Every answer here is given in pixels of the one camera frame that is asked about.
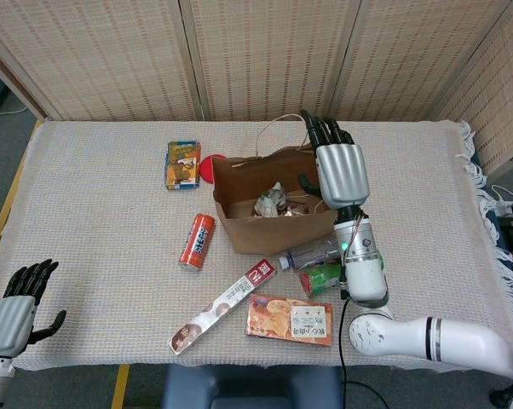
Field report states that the orange soda can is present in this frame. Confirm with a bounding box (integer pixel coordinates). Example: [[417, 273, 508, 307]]
[[178, 212, 216, 273]]

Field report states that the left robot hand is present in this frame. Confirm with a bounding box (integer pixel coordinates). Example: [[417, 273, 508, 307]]
[[0, 258, 67, 358]]

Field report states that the brown paper shopping bag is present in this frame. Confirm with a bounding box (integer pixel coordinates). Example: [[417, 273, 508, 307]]
[[211, 112, 355, 256]]

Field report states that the red round lid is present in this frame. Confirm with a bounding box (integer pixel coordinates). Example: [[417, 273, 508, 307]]
[[199, 153, 228, 185]]

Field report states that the small yellow blue carton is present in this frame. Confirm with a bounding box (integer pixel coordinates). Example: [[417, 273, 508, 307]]
[[162, 141, 202, 192]]

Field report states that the blue chair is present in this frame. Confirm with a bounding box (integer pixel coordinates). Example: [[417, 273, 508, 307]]
[[160, 364, 345, 409]]

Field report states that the black cable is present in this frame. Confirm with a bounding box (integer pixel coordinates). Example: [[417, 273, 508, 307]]
[[337, 276, 394, 409]]

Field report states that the woven folding screen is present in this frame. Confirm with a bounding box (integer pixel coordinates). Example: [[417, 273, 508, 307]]
[[0, 0, 513, 171]]

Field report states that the clear plastic bottle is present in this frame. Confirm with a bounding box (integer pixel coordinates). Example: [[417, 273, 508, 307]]
[[279, 238, 343, 273]]

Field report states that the beige woven tablecloth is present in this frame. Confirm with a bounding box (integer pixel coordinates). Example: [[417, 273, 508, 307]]
[[0, 118, 513, 372]]

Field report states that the orange snack packet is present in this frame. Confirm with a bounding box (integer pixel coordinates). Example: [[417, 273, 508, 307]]
[[244, 293, 334, 347]]

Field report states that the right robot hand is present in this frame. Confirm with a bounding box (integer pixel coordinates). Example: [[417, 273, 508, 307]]
[[297, 109, 372, 210]]

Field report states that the green chip canister red lid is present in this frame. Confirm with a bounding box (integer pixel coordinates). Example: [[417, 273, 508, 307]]
[[298, 260, 345, 298]]

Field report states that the white power strip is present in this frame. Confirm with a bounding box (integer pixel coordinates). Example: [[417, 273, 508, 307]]
[[490, 185, 513, 218]]

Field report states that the silver snack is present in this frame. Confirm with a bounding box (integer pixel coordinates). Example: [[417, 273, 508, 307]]
[[251, 181, 288, 218]]

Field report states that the long white baking paper box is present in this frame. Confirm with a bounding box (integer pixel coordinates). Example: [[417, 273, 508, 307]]
[[167, 258, 278, 355]]

